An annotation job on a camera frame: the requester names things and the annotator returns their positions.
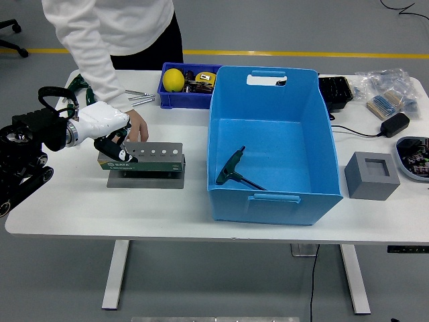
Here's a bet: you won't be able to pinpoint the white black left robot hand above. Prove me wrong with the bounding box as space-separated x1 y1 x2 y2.
70 101 139 164

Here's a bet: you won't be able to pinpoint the person's right hand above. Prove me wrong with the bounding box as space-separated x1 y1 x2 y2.
124 109 150 144

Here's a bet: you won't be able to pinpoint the green SATA hex key stand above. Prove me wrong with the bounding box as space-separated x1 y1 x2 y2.
97 141 186 190

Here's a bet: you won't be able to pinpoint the large green T-handle hex key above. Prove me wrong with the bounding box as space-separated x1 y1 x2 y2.
214 145 268 192

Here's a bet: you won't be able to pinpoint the light blue folding box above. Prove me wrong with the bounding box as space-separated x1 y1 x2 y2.
206 65 345 226

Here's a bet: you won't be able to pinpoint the dark blue plastic bin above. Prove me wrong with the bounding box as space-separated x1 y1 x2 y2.
157 62 224 110

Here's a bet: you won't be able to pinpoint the yellow lemon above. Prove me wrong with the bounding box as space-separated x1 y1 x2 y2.
162 68 186 93

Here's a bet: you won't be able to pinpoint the dark brown small parts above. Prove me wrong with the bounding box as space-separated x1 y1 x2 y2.
182 69 215 94

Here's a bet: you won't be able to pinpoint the yellow tape measure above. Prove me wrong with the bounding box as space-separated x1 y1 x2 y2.
194 71 217 85

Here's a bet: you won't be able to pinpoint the person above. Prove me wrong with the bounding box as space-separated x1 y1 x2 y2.
42 0 184 117

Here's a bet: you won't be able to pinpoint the black office chair base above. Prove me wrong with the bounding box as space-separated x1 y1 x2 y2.
0 19 29 58

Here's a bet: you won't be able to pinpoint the white table leg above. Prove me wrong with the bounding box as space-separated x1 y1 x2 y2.
339 244 372 315
101 239 131 310

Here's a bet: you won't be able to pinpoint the black plastic tray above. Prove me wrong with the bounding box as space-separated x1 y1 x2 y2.
317 76 355 121

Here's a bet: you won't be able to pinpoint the grey cube with recess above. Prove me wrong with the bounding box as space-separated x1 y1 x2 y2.
344 151 402 201

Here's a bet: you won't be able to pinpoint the tan resistor strip bundle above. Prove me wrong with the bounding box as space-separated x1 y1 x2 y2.
366 90 403 121

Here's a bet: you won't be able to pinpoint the clear bags of resistors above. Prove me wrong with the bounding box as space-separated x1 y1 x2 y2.
353 68 422 120

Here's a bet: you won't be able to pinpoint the black power adapter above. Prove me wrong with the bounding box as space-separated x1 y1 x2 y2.
380 112 410 138

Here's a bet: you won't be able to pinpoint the black table control panel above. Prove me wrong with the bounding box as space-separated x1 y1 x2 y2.
387 245 429 254

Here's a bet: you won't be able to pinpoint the black adapter cable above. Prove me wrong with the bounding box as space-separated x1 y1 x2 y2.
330 124 383 138

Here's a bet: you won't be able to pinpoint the thin black floor cable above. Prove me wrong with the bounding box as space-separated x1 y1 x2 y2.
380 0 429 21

